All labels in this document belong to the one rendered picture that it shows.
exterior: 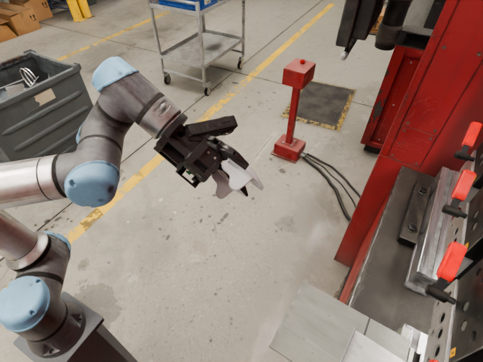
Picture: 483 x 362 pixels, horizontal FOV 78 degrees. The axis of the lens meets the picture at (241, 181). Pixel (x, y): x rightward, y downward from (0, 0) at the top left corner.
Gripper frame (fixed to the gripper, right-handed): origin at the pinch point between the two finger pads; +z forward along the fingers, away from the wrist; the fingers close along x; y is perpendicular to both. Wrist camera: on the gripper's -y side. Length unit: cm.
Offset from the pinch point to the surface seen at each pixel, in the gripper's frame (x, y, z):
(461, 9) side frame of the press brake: 20, -78, 17
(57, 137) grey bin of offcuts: -206, -34, -99
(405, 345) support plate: 2.9, 6.1, 48.6
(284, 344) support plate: -9.1, 19.4, 29.1
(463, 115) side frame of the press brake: 5, -73, 47
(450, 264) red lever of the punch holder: 23.4, 0.2, 27.7
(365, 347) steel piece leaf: -0.8, 11.0, 42.1
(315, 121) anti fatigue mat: -154, -194, 59
